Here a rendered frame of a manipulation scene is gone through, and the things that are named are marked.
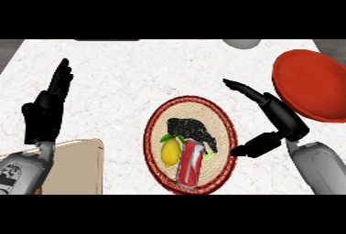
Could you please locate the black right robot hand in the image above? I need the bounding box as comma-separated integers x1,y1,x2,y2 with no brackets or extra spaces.
221,78,310,159

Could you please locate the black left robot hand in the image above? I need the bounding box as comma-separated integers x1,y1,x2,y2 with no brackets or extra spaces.
20,58,75,145

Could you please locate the red bowl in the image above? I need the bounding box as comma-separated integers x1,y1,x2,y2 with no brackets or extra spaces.
271,48,346,123

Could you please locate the round red-rimmed woven placemat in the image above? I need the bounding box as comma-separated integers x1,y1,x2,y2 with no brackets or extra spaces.
143,95,239,196

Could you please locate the yellow lemon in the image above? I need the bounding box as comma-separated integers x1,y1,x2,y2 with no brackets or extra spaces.
159,134,183,168

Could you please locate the beige cutting board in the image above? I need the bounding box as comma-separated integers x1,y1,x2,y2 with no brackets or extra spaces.
0,138,104,196

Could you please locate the black lumpy vegetable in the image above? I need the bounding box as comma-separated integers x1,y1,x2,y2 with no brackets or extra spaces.
165,117,218,154

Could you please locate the grey round object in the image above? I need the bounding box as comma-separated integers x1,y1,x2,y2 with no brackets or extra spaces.
223,39,261,50

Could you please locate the red can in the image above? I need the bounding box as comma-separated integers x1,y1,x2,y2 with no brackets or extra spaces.
174,138,208,190

